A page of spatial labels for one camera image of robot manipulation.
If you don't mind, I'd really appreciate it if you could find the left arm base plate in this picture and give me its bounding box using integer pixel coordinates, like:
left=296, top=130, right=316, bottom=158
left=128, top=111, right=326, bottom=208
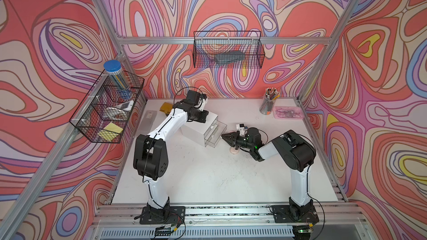
left=135, top=205, right=186, bottom=225

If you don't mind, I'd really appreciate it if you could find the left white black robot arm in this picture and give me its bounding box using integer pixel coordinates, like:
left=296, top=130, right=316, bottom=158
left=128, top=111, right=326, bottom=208
left=133, top=99, right=209, bottom=210

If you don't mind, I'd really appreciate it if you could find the pink earphone case bottom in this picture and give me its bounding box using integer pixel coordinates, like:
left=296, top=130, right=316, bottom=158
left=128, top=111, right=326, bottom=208
left=230, top=148, right=240, bottom=154

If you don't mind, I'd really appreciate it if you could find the blue lid pencil tube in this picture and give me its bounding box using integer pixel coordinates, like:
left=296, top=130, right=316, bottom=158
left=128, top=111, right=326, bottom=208
left=103, top=60, right=132, bottom=100

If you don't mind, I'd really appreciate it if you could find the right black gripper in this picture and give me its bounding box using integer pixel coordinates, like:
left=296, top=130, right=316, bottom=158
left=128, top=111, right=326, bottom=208
left=221, top=130, right=254, bottom=150

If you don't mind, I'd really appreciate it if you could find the white item in basket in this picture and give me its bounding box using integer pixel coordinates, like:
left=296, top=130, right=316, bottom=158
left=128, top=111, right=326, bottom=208
left=116, top=100, right=135, bottom=112

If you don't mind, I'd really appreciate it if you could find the clear drawer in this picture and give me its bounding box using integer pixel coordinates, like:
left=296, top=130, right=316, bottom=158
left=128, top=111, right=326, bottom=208
left=204, top=121, right=227, bottom=147

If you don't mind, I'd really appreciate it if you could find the yellow sticky notes pad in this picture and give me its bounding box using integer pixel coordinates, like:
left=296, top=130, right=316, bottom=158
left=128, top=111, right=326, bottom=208
left=97, top=122, right=123, bottom=142

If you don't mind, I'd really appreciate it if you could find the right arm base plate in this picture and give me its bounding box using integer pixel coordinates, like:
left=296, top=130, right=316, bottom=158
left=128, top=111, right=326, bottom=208
left=270, top=201, right=319, bottom=224

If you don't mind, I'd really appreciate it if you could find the black wire basket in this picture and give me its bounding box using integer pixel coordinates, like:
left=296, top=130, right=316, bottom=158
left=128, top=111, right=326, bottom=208
left=192, top=29, right=265, bottom=69
left=69, top=71, right=145, bottom=143

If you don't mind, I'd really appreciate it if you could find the white drawer cabinet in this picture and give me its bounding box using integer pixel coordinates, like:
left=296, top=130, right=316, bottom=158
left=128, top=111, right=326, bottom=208
left=181, top=112, right=219, bottom=147

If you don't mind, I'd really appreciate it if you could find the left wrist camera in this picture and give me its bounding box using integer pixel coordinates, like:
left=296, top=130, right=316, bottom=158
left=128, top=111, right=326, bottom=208
left=185, top=90, right=207, bottom=109

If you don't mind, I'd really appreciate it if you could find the black wire basket back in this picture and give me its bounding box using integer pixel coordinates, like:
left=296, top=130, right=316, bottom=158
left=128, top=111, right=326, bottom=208
left=192, top=29, right=265, bottom=69

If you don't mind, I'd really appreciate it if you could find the yellow sponge block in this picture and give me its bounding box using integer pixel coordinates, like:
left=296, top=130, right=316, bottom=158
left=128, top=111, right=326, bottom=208
left=160, top=102, right=173, bottom=116

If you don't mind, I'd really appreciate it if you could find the clear pen holder cup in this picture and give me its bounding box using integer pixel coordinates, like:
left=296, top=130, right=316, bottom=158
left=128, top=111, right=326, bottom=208
left=259, top=88, right=280, bottom=115

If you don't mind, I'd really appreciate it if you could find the dark grey item in basket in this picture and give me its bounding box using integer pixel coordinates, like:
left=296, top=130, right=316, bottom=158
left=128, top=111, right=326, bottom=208
left=214, top=51, right=245, bottom=66

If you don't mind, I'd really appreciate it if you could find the pink transparent pencil case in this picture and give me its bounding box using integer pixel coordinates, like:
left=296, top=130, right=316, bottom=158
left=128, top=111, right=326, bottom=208
left=272, top=106, right=304, bottom=120

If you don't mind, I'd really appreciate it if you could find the black wire basket left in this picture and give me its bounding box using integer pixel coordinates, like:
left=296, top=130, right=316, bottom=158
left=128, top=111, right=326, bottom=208
left=69, top=71, right=145, bottom=143

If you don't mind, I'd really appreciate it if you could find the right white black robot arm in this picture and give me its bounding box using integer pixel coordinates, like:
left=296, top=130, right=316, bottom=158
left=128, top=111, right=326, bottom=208
left=221, top=127, right=316, bottom=209

